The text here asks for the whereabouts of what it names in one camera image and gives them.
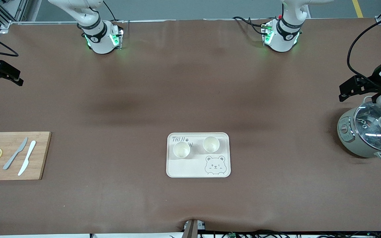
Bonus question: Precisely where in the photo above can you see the white IKEA cup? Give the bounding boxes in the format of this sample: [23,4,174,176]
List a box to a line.
[173,141,191,158]
[203,136,220,153]

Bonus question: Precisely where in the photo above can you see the glass pot lid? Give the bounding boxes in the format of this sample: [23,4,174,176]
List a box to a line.
[354,101,381,153]

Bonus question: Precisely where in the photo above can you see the grey-green electric cooking pot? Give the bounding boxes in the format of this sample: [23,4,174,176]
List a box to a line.
[337,96,381,162]

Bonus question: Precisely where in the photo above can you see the wooden cutting board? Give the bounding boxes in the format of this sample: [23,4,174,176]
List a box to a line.
[0,132,52,181]

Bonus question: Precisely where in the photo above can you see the grey plastic knife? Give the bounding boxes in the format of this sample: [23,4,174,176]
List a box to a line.
[3,137,28,170]

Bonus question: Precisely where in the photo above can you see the white plastic knife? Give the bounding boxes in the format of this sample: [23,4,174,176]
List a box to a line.
[18,140,37,176]

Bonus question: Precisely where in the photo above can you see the brown table mat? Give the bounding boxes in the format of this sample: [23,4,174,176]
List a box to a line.
[0,18,381,236]

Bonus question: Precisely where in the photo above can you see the cream tray with bear print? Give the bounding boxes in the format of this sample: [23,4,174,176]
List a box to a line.
[166,132,231,178]

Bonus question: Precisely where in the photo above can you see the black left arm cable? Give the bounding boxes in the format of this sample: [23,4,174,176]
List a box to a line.
[347,15,381,90]

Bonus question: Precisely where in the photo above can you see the aluminium frame with black struts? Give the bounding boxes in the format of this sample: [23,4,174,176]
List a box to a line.
[0,0,29,33]

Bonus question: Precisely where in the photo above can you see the black cable at arm base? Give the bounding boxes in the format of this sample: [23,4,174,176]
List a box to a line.
[103,0,118,22]

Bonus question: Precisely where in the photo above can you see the black cables at arm base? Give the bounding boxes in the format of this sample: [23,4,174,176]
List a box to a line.
[232,16,267,35]

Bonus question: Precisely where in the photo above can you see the brown metal bracket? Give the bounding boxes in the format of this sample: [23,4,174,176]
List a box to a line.
[181,219,207,238]

